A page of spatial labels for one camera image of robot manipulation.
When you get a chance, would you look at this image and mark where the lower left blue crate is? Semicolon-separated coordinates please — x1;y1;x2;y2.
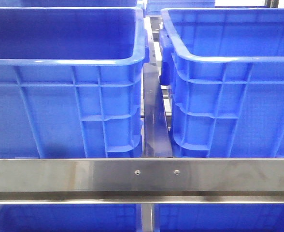
0;204;142;232

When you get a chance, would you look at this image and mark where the blue plastic crate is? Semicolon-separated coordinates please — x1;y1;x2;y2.
159;8;284;158
0;7;149;159

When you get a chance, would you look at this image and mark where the left blue plastic crate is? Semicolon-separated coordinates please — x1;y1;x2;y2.
0;7;149;159

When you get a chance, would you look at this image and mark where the rear left blue crate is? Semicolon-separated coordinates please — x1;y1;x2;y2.
0;0;146;9

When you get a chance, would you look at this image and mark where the right blue plastic crate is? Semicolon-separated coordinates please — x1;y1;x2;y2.
159;8;284;158

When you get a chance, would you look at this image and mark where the rear right blue crate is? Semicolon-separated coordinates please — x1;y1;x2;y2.
146;0;215;15

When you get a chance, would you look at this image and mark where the stainless steel rack frame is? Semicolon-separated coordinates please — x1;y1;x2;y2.
0;16;284;232

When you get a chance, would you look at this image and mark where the lower right blue crate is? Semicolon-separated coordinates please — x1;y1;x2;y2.
155;203;284;232

